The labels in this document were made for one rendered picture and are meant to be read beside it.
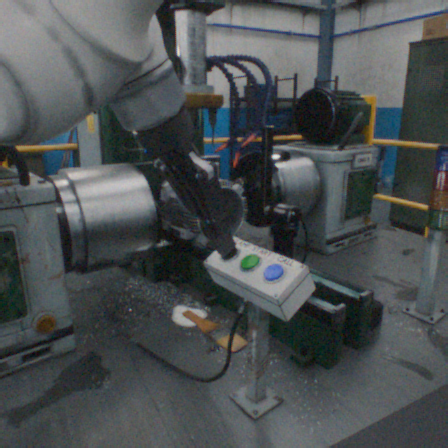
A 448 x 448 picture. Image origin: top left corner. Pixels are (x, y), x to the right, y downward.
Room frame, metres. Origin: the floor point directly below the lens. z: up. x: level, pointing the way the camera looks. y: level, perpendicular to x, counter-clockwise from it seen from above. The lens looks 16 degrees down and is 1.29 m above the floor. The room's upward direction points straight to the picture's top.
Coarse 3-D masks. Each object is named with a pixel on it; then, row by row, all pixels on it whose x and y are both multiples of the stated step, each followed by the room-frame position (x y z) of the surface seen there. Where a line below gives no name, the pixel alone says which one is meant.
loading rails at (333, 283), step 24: (168, 240) 1.09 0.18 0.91; (192, 264) 0.99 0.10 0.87; (216, 288) 0.90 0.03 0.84; (336, 288) 0.75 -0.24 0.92; (360, 288) 0.73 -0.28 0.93; (312, 312) 0.66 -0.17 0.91; (336, 312) 0.63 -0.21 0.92; (360, 312) 0.69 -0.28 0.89; (288, 336) 0.71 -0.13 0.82; (312, 336) 0.66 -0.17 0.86; (336, 336) 0.64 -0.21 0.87; (360, 336) 0.69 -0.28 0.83; (312, 360) 0.64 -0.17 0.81; (336, 360) 0.64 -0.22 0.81
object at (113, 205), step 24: (72, 168) 0.86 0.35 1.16; (96, 168) 0.87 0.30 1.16; (120, 168) 0.89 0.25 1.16; (72, 192) 0.78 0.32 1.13; (96, 192) 0.79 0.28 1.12; (120, 192) 0.82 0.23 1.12; (144, 192) 0.85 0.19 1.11; (72, 216) 0.74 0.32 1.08; (96, 216) 0.76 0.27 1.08; (120, 216) 0.79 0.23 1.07; (144, 216) 0.83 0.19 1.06; (72, 240) 0.73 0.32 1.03; (96, 240) 0.75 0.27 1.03; (120, 240) 0.79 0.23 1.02; (144, 240) 0.83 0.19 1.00; (72, 264) 0.75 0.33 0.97; (96, 264) 0.77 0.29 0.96; (120, 264) 0.84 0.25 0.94
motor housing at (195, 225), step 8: (224, 184) 1.00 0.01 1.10; (232, 184) 1.02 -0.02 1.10; (224, 192) 1.08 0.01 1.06; (232, 192) 1.04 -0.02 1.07; (160, 200) 1.09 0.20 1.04; (168, 200) 1.05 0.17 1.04; (176, 200) 1.02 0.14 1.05; (232, 200) 1.07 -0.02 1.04; (240, 200) 1.04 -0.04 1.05; (160, 208) 1.10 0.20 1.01; (168, 208) 1.06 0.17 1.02; (176, 208) 1.03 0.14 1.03; (232, 208) 1.08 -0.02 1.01; (240, 208) 1.05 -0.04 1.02; (168, 216) 1.05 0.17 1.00; (176, 216) 1.01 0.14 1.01; (184, 216) 0.98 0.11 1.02; (192, 216) 0.95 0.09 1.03; (232, 216) 1.07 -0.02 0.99; (240, 216) 1.05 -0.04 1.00; (176, 224) 1.03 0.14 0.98; (192, 224) 0.96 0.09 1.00; (200, 224) 1.13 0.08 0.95; (232, 224) 1.06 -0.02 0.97; (240, 224) 1.04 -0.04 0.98; (192, 232) 0.96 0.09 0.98; (200, 232) 0.95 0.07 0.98; (232, 232) 1.03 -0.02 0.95
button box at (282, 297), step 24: (240, 240) 0.60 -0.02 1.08; (216, 264) 0.57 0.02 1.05; (240, 264) 0.54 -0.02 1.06; (264, 264) 0.53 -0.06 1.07; (288, 264) 0.51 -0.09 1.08; (240, 288) 0.53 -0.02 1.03; (264, 288) 0.48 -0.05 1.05; (288, 288) 0.47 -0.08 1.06; (312, 288) 0.50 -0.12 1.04; (288, 312) 0.47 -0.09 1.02
